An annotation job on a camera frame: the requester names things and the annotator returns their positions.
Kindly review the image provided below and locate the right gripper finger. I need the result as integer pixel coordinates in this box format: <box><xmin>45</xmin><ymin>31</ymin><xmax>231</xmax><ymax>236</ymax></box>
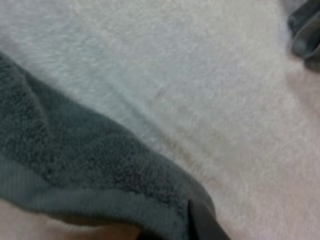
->
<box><xmin>187</xmin><ymin>199</ymin><xmax>231</xmax><ymax>240</ymax></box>

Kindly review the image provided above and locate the grey-green towel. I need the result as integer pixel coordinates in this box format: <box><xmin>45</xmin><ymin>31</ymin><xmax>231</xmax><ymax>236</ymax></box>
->
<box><xmin>0</xmin><ymin>51</ymin><xmax>218</xmax><ymax>240</ymax></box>

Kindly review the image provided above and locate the pile of grey-green towels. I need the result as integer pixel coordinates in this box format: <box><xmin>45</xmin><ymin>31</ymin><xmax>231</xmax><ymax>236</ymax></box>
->
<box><xmin>286</xmin><ymin>0</ymin><xmax>320</xmax><ymax>73</ymax></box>

